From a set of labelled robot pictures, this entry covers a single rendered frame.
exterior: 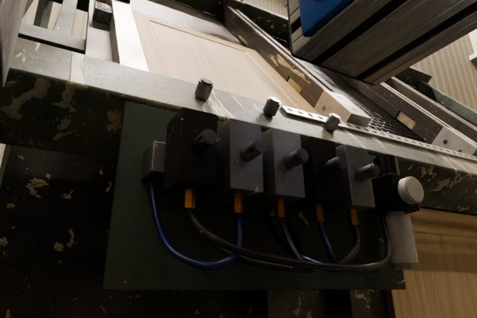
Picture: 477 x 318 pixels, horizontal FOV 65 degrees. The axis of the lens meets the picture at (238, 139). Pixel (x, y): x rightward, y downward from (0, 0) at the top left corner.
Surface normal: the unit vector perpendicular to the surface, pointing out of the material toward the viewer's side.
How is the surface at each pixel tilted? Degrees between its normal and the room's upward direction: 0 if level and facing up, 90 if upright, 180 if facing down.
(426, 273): 90
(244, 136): 90
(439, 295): 90
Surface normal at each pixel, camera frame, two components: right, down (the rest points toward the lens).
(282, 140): 0.48, -0.34
